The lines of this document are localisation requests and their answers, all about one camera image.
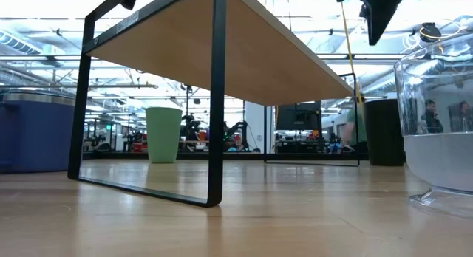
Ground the tall black cup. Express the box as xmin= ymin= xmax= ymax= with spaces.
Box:
xmin=364 ymin=98 xmax=406 ymax=167

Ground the green plastic cup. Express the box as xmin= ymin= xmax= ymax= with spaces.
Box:
xmin=145 ymin=106 xmax=183 ymax=165

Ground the clear plastic cup with handle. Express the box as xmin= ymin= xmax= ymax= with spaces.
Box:
xmin=393 ymin=31 xmax=473 ymax=218

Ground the blue tumbler mug with lid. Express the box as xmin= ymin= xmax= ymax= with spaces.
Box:
xmin=0 ymin=92 xmax=77 ymax=174

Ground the wooden tray board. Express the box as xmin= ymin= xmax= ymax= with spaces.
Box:
xmin=67 ymin=0 xmax=361 ymax=208

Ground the person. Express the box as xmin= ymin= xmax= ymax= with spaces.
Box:
xmin=449 ymin=100 xmax=473 ymax=133
xmin=343 ymin=101 xmax=368 ymax=151
xmin=421 ymin=98 xmax=445 ymax=134

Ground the black monitor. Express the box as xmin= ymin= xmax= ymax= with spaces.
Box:
xmin=276 ymin=101 xmax=323 ymax=132

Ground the yellow cable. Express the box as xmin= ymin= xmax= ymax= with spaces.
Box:
xmin=339 ymin=1 xmax=365 ymax=106

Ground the black ceiling cable reel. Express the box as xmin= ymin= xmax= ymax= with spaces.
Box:
xmin=419 ymin=22 xmax=443 ymax=44

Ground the black aluminium table frame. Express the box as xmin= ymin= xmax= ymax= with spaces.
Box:
xmin=83 ymin=151 xmax=370 ymax=162

